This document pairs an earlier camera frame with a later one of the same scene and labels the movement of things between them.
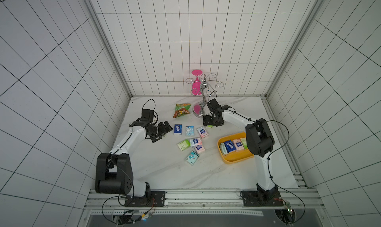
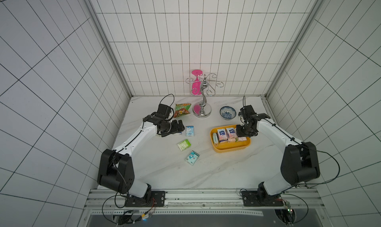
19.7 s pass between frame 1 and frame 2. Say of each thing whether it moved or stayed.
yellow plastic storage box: moved
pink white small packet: moved
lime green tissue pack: stayed
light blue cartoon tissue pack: stayed
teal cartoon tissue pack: stayed
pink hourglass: stayed
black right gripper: moved
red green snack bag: stayed
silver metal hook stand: stayed
